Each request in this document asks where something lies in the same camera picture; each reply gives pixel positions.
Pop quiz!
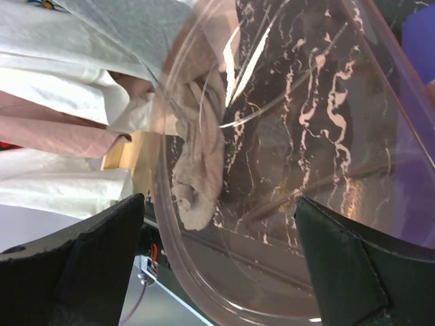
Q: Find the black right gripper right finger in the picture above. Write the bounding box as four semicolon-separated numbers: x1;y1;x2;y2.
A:
295;197;434;325

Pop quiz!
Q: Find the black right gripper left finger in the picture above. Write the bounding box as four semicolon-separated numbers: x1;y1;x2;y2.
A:
1;194;145;325

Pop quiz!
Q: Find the pink t shirt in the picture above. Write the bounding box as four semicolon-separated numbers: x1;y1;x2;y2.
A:
1;92;136;158

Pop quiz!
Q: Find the white t shirt blue graphic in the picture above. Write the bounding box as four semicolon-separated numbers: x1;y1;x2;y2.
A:
1;1;191;135

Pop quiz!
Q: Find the grey adidas t shirt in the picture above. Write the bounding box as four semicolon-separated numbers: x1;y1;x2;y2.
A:
171;68;226;231

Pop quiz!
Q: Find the wooden box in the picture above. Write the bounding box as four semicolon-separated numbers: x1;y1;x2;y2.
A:
101;131;161;196

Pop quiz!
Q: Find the clear pink plastic basin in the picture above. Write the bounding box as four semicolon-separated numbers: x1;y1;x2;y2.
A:
153;1;434;325

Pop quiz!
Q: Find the purple folder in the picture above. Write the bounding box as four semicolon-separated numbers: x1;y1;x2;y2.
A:
402;4;434;84

